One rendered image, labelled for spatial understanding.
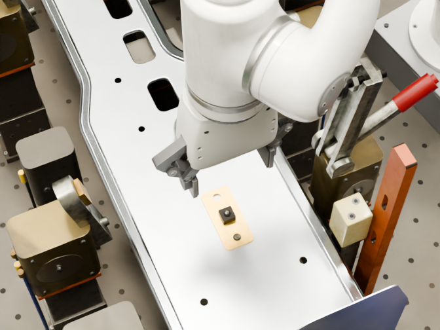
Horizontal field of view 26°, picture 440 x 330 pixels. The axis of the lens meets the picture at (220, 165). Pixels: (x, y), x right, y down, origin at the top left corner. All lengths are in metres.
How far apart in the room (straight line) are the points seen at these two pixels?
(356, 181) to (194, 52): 0.41
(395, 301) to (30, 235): 0.48
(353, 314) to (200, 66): 0.25
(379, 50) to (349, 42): 0.85
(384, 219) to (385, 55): 0.59
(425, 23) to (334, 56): 0.85
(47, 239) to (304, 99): 0.43
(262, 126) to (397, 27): 0.70
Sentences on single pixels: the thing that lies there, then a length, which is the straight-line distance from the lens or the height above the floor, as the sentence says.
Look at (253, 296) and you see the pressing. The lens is 1.13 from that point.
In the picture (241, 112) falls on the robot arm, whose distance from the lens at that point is 0.90.
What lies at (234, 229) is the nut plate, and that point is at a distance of 1.16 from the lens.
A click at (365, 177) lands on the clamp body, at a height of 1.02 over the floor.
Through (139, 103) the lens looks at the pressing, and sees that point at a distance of 1.26.
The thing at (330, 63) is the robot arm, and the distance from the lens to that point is 0.80.
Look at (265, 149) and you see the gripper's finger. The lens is 1.05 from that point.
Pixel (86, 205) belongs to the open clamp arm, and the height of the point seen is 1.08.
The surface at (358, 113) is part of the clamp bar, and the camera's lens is 1.06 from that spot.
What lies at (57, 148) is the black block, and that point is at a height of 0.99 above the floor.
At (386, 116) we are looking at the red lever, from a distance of 1.13.
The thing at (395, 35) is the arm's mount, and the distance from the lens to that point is 1.63.
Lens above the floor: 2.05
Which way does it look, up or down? 60 degrees down
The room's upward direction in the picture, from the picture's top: straight up
